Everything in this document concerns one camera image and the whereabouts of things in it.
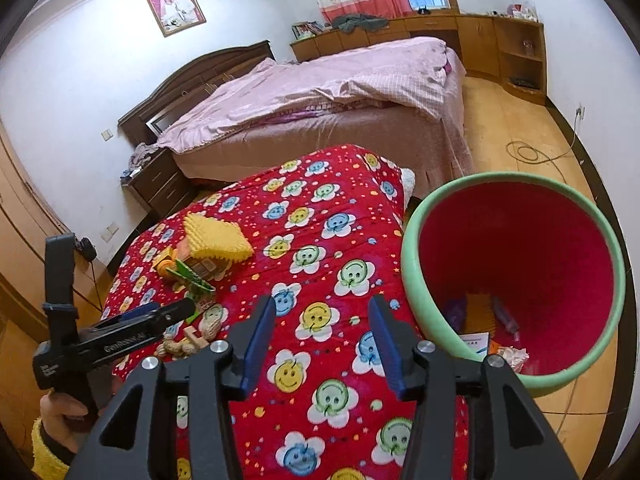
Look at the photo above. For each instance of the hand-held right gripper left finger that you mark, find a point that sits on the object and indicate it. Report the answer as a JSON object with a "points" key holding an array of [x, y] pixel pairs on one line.
{"points": [[257, 345]]}

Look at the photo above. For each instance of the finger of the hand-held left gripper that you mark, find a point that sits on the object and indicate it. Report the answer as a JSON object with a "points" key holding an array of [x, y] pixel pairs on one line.
{"points": [[140, 313], [172, 316]]}

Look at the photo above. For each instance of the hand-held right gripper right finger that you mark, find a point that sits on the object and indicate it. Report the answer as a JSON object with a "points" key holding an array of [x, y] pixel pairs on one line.
{"points": [[387, 345]]}

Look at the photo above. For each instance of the green cardboard box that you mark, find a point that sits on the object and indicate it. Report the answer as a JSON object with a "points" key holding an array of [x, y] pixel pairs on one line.
{"points": [[200, 270]]}

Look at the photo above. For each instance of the purple foam fruit net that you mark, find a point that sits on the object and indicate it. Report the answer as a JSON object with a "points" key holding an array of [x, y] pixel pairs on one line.
{"points": [[456, 312]]}

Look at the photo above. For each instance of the white and green box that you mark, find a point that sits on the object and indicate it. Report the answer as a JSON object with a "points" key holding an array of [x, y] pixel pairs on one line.
{"points": [[475, 345]]}

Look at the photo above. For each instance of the yellow foam fruit net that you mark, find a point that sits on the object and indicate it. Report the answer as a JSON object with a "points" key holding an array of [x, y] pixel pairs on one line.
{"points": [[479, 312], [215, 237]]}

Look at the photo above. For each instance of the orange foam fruit net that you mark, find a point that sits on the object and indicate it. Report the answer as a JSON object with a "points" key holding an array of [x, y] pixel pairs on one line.
{"points": [[494, 348]]}

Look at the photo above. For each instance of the white foam fruit net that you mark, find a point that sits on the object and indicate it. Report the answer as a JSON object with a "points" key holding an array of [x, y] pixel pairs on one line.
{"points": [[515, 357]]}

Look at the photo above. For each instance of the red bin with green rim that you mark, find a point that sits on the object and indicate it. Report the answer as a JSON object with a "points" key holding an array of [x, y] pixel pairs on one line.
{"points": [[525, 250]]}

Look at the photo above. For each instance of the person's left hand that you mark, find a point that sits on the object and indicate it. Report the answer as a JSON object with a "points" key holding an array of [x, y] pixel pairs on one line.
{"points": [[62, 412]]}

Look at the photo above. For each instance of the small tan block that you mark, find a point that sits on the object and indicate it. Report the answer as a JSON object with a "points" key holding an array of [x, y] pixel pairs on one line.
{"points": [[195, 337]]}

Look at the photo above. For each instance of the black power adapter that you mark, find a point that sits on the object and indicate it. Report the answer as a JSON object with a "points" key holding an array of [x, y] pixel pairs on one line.
{"points": [[85, 248]]}

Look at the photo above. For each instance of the red printed blanket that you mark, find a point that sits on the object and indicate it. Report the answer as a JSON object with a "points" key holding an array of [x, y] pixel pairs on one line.
{"points": [[325, 270]]}

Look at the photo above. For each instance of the wooden wardrobe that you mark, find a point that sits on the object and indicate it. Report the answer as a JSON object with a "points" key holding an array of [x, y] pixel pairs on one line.
{"points": [[30, 240]]}

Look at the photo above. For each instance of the wooden nightstand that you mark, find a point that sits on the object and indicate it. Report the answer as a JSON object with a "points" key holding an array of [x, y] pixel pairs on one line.
{"points": [[160, 182]]}

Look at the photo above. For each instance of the clothes pile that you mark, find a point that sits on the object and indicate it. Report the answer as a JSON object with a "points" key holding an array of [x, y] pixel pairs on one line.
{"points": [[140, 157]]}

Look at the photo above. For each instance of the wooden headboard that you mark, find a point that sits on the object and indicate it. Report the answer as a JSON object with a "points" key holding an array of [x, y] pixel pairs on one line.
{"points": [[190, 80]]}

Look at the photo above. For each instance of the bed with pink cover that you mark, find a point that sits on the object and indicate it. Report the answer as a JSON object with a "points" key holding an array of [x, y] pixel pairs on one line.
{"points": [[310, 90]]}

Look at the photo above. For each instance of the flat black item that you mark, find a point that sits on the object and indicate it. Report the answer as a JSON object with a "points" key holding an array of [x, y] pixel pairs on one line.
{"points": [[521, 81]]}

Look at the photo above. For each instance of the wooden cabinet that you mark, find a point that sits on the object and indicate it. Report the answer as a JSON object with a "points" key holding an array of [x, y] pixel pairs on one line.
{"points": [[480, 45]]}

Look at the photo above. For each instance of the dark clothes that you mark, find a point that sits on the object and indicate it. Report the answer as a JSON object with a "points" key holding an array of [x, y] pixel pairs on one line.
{"points": [[360, 22]]}

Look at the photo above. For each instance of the wall switch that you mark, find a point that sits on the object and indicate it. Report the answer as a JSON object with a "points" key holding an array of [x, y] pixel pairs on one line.
{"points": [[107, 134]]}

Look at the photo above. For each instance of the white wall socket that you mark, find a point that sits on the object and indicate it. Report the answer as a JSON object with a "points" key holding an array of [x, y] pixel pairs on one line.
{"points": [[580, 111]]}

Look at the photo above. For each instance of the framed wall photo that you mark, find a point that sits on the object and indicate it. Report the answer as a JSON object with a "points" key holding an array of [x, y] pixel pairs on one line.
{"points": [[176, 9]]}

